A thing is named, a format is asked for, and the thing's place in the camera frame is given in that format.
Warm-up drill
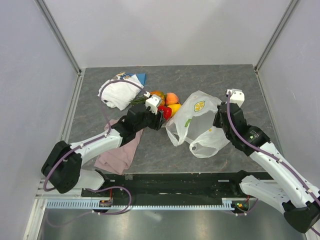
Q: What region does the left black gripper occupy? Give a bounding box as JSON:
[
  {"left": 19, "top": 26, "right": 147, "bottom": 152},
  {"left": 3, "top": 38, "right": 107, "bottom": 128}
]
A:
[{"left": 134, "top": 105, "right": 166, "bottom": 132}]

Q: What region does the red bell pepper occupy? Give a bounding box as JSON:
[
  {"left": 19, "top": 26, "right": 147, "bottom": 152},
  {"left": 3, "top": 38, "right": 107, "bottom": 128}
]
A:
[{"left": 158, "top": 105, "right": 172, "bottom": 120}]

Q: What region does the orange pineapple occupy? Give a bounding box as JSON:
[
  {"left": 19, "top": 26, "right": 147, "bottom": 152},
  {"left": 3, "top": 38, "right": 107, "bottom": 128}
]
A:
[{"left": 130, "top": 90, "right": 166, "bottom": 107}]

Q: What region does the white plastic bag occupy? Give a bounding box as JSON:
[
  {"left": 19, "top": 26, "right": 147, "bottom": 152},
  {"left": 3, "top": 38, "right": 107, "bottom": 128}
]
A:
[{"left": 165, "top": 90, "right": 230, "bottom": 158}]

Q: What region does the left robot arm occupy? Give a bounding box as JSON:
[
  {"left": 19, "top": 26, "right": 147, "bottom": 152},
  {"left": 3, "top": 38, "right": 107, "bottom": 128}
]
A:
[{"left": 41, "top": 104, "right": 166, "bottom": 197}]

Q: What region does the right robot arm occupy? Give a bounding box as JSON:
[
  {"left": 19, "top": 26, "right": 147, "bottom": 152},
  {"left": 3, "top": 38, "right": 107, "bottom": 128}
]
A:
[{"left": 213, "top": 102, "right": 320, "bottom": 235}]

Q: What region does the yellow mango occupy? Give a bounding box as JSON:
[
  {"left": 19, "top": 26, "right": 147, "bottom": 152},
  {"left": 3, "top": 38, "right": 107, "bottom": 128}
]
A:
[{"left": 167, "top": 103, "right": 182, "bottom": 117}]

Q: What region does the peach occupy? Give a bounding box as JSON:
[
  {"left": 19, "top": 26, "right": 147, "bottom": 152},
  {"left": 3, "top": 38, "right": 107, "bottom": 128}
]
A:
[{"left": 165, "top": 92, "right": 179, "bottom": 106}]

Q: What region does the white printed t-shirt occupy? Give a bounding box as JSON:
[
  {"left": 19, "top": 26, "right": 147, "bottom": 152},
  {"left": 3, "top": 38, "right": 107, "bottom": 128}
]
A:
[{"left": 97, "top": 72, "right": 146, "bottom": 111}]

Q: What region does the pink cloth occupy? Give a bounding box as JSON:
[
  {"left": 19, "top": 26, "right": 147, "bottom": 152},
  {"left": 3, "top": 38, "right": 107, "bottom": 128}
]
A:
[{"left": 94, "top": 130, "right": 143, "bottom": 175}]

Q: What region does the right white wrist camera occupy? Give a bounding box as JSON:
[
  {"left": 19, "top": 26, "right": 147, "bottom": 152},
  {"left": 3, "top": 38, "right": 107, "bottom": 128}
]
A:
[{"left": 225, "top": 88, "right": 245, "bottom": 107}]

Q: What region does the white slotted cable duct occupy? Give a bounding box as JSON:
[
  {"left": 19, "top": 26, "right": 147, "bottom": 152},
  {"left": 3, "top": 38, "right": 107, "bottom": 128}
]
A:
[{"left": 45, "top": 199, "right": 240, "bottom": 211}]

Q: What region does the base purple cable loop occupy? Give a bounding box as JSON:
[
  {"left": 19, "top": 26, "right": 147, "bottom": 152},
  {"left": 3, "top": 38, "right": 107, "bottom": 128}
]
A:
[{"left": 44, "top": 185, "right": 133, "bottom": 228}]

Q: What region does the black base frame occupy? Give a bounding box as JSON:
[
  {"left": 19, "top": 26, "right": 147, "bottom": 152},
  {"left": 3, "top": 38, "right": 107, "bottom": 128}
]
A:
[{"left": 80, "top": 170, "right": 266, "bottom": 203}]

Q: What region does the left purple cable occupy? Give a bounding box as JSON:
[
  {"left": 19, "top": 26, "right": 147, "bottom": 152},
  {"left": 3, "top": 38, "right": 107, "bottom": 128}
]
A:
[{"left": 43, "top": 79, "right": 148, "bottom": 192}]

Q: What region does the right aluminium corner post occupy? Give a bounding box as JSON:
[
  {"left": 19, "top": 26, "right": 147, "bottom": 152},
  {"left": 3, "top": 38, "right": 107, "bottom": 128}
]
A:
[{"left": 254, "top": 0, "right": 300, "bottom": 74}]

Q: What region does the aluminium corner post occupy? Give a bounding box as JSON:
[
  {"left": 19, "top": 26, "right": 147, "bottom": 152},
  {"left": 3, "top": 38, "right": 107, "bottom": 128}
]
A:
[
  {"left": 254, "top": 0, "right": 300, "bottom": 74},
  {"left": 34, "top": 0, "right": 82, "bottom": 76}
]

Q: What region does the left aluminium corner post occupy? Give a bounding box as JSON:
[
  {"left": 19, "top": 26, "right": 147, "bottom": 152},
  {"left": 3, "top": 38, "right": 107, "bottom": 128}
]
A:
[{"left": 34, "top": 0, "right": 82, "bottom": 76}]

